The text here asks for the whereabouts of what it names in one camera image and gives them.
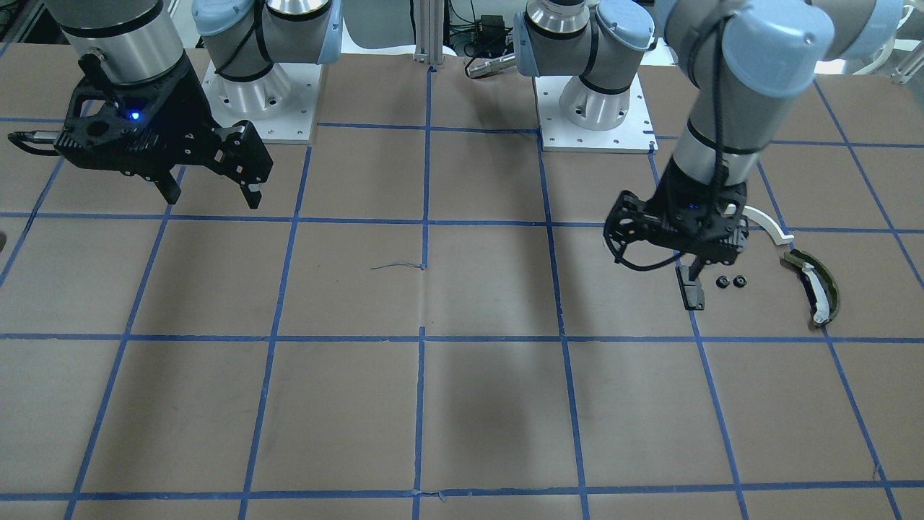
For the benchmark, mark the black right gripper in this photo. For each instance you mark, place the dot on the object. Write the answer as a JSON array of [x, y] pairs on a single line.
[[182, 108]]

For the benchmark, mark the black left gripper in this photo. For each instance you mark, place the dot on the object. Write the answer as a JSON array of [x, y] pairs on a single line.
[[684, 189]]

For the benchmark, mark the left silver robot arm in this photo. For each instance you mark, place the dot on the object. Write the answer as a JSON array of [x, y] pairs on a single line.
[[750, 61]]

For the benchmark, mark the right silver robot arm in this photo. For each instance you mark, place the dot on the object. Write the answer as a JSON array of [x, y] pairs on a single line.
[[245, 39]]

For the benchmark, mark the dark grey brake pad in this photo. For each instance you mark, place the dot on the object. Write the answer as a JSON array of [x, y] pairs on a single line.
[[692, 295]]

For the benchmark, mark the white curved plastic arc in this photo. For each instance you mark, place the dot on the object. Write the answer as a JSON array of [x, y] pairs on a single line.
[[769, 225]]

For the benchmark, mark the olive brake shoe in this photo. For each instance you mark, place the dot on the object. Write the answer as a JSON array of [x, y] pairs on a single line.
[[821, 288]]

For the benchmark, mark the brown paper table mat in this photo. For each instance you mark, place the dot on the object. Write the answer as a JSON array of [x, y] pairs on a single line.
[[421, 321]]

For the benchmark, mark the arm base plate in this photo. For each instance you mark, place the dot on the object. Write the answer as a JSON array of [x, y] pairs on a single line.
[[595, 119], [282, 105]]

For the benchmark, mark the aluminium frame post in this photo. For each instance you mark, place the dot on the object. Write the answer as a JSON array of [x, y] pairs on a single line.
[[428, 22]]

